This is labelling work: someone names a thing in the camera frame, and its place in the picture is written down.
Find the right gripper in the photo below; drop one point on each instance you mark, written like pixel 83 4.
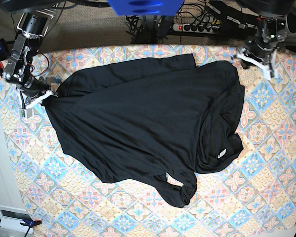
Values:
pixel 35 91

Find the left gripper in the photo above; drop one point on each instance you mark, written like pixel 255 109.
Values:
pixel 256 52

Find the black t-shirt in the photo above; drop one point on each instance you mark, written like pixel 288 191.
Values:
pixel 156 121

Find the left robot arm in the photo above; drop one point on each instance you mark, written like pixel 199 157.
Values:
pixel 275 23

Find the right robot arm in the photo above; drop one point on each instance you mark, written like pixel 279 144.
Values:
pixel 36 19

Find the white power strip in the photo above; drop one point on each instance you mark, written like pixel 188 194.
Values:
pixel 195 28

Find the patterned tablecloth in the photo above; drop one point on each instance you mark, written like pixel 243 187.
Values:
pixel 254 195

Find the lower left table clamp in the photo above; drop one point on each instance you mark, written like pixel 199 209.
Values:
pixel 27 223

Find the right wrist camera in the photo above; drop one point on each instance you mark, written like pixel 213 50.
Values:
pixel 26 113

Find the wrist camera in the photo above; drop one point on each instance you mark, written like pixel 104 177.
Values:
pixel 26 113
pixel 271 74

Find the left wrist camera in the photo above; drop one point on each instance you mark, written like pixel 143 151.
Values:
pixel 271 74

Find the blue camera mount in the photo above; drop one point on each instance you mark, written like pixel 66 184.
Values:
pixel 146 7

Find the white wall outlet box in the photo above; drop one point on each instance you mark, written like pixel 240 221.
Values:
pixel 13 213

